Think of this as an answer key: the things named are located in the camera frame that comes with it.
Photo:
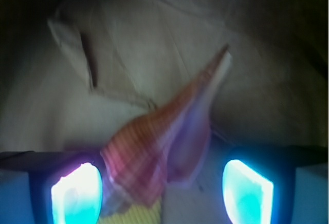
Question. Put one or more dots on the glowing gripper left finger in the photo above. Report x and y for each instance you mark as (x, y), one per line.
(50, 187)

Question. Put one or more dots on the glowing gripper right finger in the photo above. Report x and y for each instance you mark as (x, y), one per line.
(276, 184)

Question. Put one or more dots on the orange spiral sea shell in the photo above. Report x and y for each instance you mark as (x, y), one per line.
(165, 146)

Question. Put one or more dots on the brown paper bag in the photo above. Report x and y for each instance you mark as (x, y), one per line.
(74, 71)

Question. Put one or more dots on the yellow microfiber cloth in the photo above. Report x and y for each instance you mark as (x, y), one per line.
(137, 214)

